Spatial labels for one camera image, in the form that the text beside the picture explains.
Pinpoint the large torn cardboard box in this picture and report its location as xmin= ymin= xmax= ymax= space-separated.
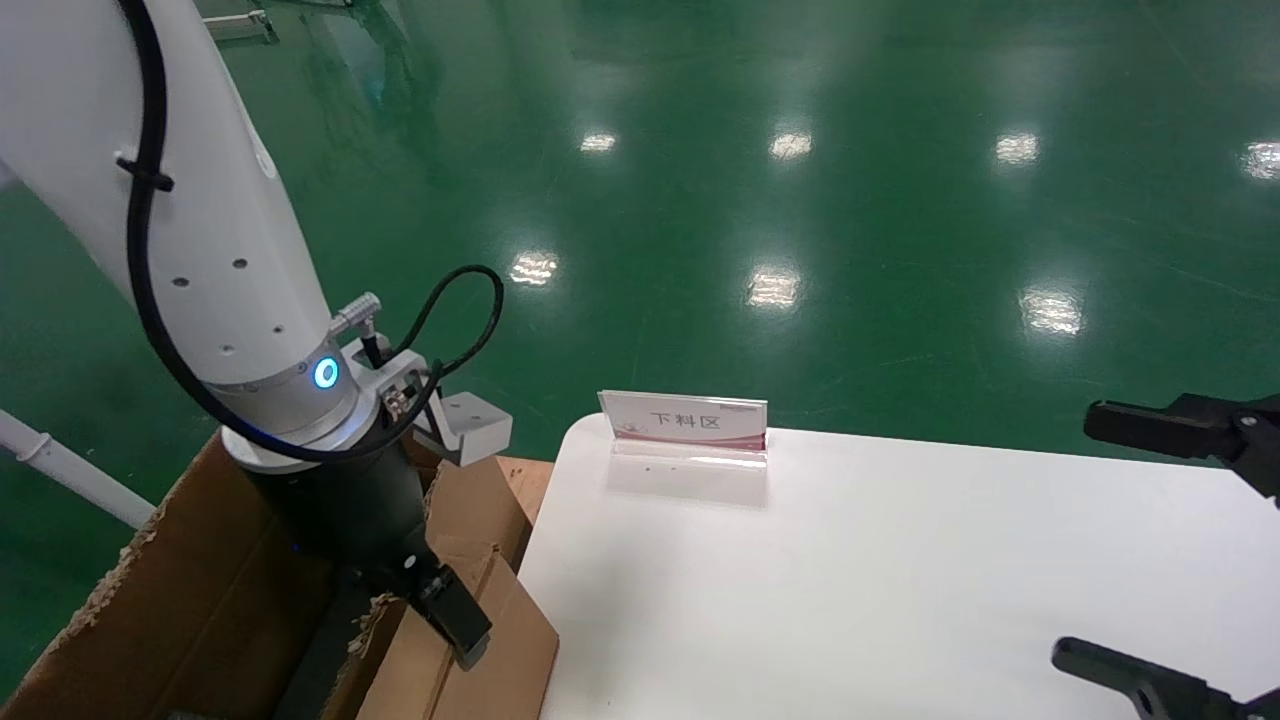
xmin=0 ymin=430 xmax=536 ymax=720

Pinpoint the thick black looped cable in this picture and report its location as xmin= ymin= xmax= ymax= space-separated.
xmin=365 ymin=264 xmax=505 ymax=401

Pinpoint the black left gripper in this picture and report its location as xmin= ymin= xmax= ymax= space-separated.
xmin=245 ymin=437 xmax=494 ymax=670

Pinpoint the wooden pallet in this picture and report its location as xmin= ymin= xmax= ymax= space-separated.
xmin=497 ymin=456 xmax=557 ymax=528

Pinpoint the grey metal robot stand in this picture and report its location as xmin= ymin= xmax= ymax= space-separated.
xmin=198 ymin=8 xmax=278 ymax=44

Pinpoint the small cardboard box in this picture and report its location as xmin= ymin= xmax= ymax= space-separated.
xmin=425 ymin=540 xmax=561 ymax=720

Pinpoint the white pipe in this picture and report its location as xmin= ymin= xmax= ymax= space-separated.
xmin=0 ymin=407 xmax=158 ymax=530

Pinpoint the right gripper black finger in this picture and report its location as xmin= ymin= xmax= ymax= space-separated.
xmin=1084 ymin=392 xmax=1280 ymax=499
xmin=1051 ymin=636 xmax=1280 ymax=720

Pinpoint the acrylic table sign red white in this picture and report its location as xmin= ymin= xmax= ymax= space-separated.
xmin=597 ymin=389 xmax=770 ymax=470

